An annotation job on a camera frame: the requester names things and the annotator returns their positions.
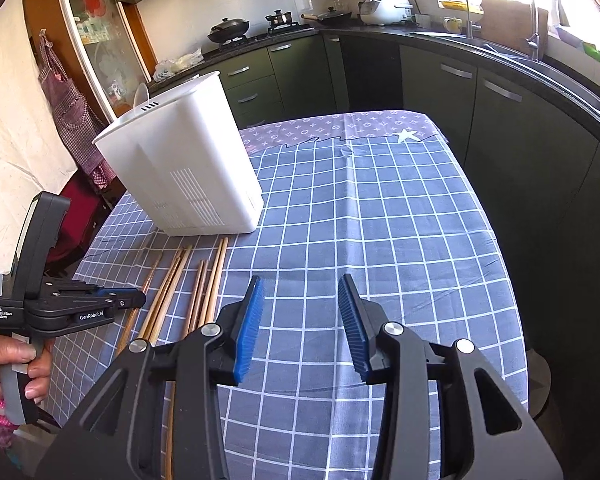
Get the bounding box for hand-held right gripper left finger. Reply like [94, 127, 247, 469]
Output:
[35, 276, 266, 480]

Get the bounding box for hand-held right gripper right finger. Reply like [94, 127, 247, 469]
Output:
[337, 274, 566, 480]

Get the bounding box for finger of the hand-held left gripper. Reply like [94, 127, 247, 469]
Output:
[42, 281, 112, 297]
[95, 290, 147, 311]

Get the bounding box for row of wooden chopsticks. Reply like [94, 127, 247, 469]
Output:
[115, 236, 231, 480]

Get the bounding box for white plastic utensil holder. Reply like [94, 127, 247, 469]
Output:
[92, 71, 265, 237]

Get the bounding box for dark red chair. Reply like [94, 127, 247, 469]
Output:
[45, 175, 111, 271]

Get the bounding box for blue checked tablecloth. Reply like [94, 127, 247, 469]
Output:
[45, 137, 531, 480]

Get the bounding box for white hanging cloth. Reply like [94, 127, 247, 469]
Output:
[0, 0, 78, 273]

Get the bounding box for purple checked apron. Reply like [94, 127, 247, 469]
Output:
[32, 30, 118, 191]

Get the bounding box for grey round stool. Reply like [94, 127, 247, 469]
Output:
[527, 347, 553, 421]

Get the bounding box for glass sliding door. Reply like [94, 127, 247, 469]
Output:
[52, 0, 153, 121]

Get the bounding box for purple patterned cloth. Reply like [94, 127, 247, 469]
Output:
[237, 109, 448, 156]

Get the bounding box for white plastic bags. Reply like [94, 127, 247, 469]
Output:
[152, 49, 203, 83]

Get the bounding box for green base cabinets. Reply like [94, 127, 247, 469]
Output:
[200, 27, 600, 411]

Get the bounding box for black wok with lid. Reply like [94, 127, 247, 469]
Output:
[206, 16, 252, 44]

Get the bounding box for black gas stove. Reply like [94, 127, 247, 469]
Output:
[215, 22, 321, 48]

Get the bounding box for steel sink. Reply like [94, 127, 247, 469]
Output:
[410, 30, 600, 116]

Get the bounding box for white rice cooker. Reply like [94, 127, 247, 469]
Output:
[358, 0, 415, 26]

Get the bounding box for small steel faucet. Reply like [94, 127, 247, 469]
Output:
[441, 0, 476, 40]

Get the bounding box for tall steel faucet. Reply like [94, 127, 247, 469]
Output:
[526, 0, 563, 63]

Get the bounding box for wooden cutting board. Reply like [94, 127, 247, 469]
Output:
[480, 0, 551, 53]

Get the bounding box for pan with wooden handle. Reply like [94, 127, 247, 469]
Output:
[300, 6, 353, 25]

